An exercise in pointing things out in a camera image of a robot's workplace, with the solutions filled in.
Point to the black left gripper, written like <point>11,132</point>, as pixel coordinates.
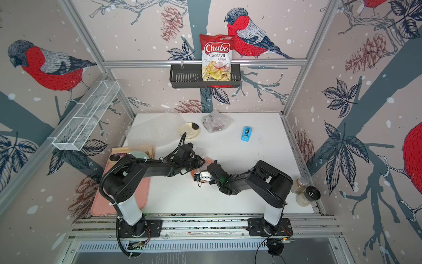
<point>198,163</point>

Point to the clear bubble wrap sheet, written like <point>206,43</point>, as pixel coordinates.
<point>217,116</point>
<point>201,152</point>

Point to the blue tape dispenser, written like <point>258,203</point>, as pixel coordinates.
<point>246,134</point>

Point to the orange plastic plate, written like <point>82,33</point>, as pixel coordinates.
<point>208,161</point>

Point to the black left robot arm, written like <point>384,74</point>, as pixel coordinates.
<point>119,184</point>

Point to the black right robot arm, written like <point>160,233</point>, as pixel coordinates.
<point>270,183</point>

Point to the stack of bubble wrap sheets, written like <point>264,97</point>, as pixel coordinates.
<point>154,130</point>

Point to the cream plate with dark spot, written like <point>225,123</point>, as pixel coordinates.
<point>192,130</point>

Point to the mint green floral plate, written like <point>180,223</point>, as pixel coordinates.
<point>139,154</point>

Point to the brown spice jar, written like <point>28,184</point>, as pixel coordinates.
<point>299,185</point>

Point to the black lid spice jar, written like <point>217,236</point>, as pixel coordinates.
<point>309,195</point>

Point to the Chuba cassava chips bag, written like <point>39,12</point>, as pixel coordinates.
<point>216,55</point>

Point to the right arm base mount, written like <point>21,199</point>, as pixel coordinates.
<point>259,227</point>

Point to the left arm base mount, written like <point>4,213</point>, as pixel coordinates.
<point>142,229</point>

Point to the black wire wall basket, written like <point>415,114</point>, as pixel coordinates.
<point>190,77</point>

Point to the white wire mesh shelf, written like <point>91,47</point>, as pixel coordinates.
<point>77,131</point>

